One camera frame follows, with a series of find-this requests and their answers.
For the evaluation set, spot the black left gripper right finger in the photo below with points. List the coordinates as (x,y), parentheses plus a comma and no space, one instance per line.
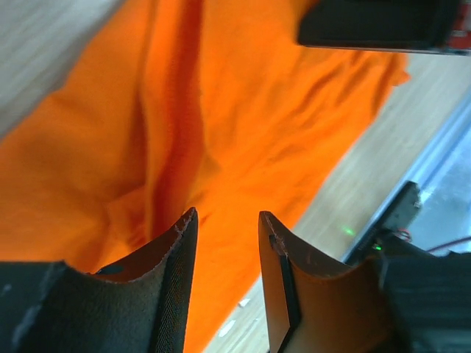
(396,298)

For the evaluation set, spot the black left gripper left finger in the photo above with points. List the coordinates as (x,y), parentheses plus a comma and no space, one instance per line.
(136,304)

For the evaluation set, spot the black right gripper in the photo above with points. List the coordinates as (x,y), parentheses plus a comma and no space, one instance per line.
(425,27)

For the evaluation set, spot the orange t shirt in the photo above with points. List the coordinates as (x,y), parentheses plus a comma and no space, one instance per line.
(179,104)

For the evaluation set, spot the aluminium frame rail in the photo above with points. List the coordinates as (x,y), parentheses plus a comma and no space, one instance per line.
(442,172)

